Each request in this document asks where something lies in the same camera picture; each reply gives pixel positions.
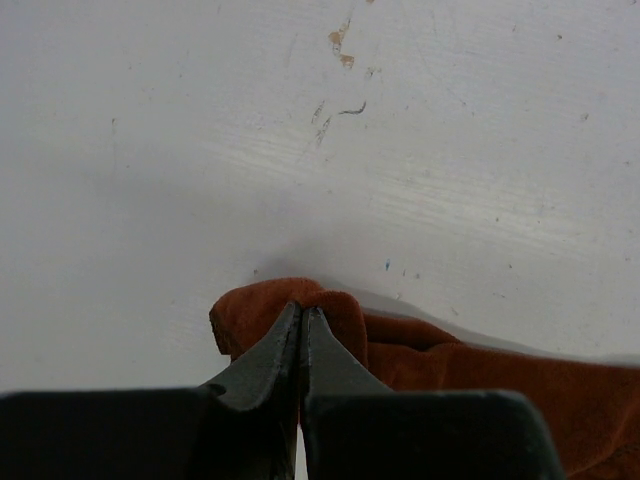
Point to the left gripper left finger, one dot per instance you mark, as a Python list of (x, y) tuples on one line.
[(240, 424)]

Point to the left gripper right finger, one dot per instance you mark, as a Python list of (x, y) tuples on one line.
[(355, 427)]

